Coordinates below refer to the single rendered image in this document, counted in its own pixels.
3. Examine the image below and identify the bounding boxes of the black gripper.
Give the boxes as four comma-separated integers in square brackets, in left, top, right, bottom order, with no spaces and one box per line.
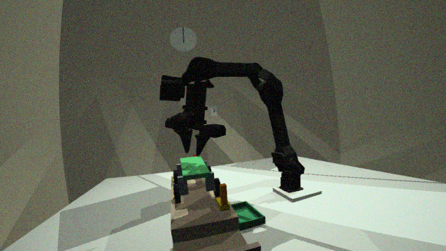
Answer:
[165,102,226,157]

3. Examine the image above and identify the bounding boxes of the green trolley with black wheels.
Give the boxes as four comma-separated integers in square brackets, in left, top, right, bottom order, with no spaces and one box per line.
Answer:
[173,156,220,204]

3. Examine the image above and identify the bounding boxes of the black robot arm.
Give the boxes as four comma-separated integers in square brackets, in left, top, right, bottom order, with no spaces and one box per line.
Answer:
[160,56,305,192]

